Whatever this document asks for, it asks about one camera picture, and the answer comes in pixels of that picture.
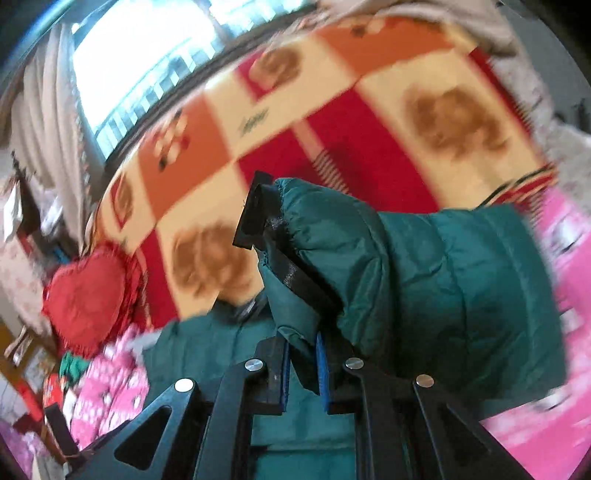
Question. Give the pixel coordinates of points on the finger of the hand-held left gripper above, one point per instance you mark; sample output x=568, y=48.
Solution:
x=253, y=210

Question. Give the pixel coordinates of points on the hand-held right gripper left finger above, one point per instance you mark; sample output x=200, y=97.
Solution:
x=285, y=374

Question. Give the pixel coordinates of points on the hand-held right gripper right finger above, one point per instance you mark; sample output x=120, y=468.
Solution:
x=323, y=376

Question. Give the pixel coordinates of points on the green puffer jacket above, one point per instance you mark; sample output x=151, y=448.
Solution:
x=438, y=286

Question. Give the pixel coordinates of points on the red orange printed blanket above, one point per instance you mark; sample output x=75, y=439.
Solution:
x=369, y=138

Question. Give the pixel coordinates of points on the red heart-shaped pillow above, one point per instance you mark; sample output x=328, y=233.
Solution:
x=87, y=300

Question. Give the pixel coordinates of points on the window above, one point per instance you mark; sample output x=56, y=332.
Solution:
x=138, y=60

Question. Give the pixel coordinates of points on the white curtain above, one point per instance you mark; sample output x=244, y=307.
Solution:
x=46, y=115

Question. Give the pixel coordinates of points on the pink printed bedsheet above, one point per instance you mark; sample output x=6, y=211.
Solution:
x=570, y=258

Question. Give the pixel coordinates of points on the beige cloth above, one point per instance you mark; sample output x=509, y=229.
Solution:
x=461, y=18

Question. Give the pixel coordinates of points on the white fuzzy blanket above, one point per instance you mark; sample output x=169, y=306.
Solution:
x=545, y=120

